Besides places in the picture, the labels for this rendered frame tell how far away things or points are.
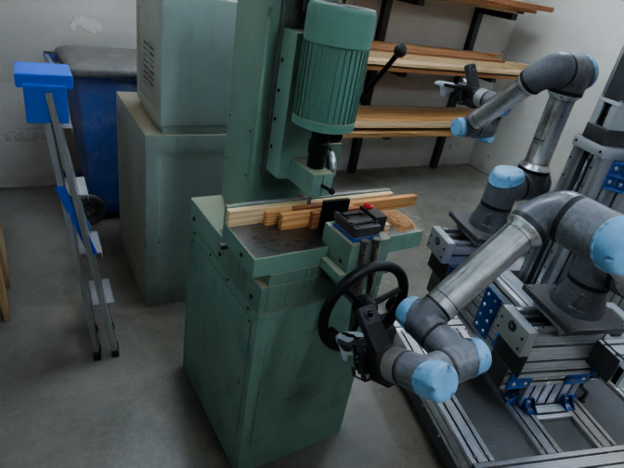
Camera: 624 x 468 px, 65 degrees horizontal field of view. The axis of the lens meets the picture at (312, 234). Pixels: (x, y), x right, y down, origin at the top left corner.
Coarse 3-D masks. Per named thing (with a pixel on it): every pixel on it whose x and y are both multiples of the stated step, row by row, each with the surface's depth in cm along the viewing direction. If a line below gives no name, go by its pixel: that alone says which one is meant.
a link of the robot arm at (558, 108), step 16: (576, 64) 159; (592, 64) 164; (576, 80) 162; (592, 80) 166; (560, 96) 168; (576, 96) 166; (544, 112) 175; (560, 112) 171; (544, 128) 175; (560, 128) 173; (544, 144) 176; (528, 160) 182; (544, 160) 179; (528, 176) 181; (544, 176) 181; (528, 192) 181; (544, 192) 186
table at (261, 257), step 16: (224, 224) 140; (256, 224) 143; (224, 240) 142; (240, 240) 133; (256, 240) 134; (272, 240) 136; (288, 240) 137; (304, 240) 139; (320, 240) 140; (400, 240) 153; (416, 240) 158; (240, 256) 132; (256, 256) 127; (272, 256) 129; (288, 256) 132; (304, 256) 135; (320, 256) 138; (256, 272) 128; (272, 272) 131; (336, 272) 133; (384, 272) 141
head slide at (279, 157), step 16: (288, 32) 132; (288, 48) 133; (288, 64) 135; (288, 80) 136; (288, 96) 137; (288, 112) 139; (272, 128) 147; (288, 128) 142; (304, 128) 144; (272, 144) 148; (288, 144) 144; (304, 144) 147; (272, 160) 149; (288, 160) 147
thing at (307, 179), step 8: (296, 160) 146; (304, 160) 147; (296, 168) 145; (304, 168) 141; (288, 176) 150; (296, 176) 145; (304, 176) 142; (312, 176) 138; (320, 176) 139; (328, 176) 140; (296, 184) 146; (304, 184) 142; (312, 184) 139; (320, 184) 140; (328, 184) 142; (312, 192) 140; (320, 192) 142; (328, 192) 143
